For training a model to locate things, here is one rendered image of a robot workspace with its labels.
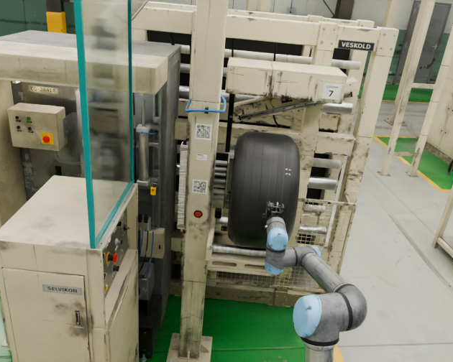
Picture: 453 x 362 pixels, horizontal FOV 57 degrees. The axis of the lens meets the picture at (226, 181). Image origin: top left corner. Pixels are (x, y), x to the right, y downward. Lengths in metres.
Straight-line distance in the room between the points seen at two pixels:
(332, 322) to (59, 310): 1.03
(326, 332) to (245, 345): 1.70
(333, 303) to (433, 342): 2.19
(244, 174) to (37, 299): 0.98
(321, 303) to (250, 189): 0.76
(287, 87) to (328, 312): 1.25
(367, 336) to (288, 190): 1.64
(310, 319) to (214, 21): 1.25
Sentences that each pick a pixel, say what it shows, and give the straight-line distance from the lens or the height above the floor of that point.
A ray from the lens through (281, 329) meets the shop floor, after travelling 3.14.
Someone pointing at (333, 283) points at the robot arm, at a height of 1.28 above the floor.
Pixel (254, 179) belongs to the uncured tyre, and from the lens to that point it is 1.91.
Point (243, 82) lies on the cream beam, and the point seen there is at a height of 1.70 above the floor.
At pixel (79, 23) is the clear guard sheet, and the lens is 1.31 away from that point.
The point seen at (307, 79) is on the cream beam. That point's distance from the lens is 2.21.
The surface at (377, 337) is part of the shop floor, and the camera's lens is 3.32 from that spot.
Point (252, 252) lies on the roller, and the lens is 2.21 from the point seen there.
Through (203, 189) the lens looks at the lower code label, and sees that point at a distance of 2.12.
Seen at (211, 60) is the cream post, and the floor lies 1.84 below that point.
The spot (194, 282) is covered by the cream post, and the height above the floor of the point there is 0.61.
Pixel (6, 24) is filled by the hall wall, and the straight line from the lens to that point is 11.46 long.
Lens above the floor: 2.17
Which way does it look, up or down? 26 degrees down
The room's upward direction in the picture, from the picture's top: 5 degrees clockwise
